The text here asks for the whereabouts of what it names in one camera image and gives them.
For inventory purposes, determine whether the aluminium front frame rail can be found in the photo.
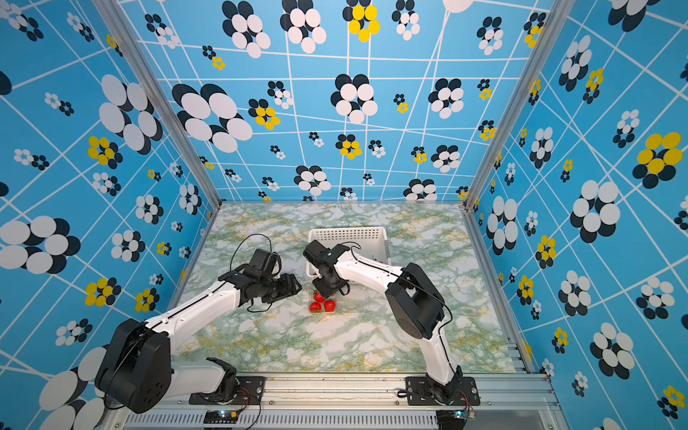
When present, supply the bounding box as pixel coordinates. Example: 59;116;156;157
102;373;570;429

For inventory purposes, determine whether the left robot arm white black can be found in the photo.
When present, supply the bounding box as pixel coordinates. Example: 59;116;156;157
95;270;301;414

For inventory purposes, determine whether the left aluminium corner post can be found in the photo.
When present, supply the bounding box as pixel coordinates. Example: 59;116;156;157
93;1;221;211

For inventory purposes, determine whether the white perforated plastic basket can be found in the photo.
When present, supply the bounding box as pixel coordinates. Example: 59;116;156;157
307;227;392;266

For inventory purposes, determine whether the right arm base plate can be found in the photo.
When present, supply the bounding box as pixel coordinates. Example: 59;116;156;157
399;376;481;407

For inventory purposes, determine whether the circuit board right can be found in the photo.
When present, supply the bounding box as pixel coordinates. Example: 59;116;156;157
435;410;476;430

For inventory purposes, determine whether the clear plastic clamshell container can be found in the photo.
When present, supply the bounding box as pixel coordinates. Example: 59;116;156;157
306;287;374;315

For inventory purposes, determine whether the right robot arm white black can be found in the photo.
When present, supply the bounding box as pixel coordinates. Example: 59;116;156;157
303;240;463;405

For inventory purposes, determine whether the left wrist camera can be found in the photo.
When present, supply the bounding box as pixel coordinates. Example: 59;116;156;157
245;249;282;279

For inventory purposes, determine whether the green circuit board left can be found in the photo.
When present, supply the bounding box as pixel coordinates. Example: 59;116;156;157
204;410;240;426

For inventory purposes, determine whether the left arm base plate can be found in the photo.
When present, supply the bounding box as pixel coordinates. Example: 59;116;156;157
189;376;267;406

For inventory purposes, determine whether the right aluminium corner post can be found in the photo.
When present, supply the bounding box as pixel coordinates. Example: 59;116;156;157
465;0;575;213

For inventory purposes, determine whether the aluminium corner post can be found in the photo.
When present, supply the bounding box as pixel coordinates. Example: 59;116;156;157
93;1;221;211
465;0;575;213

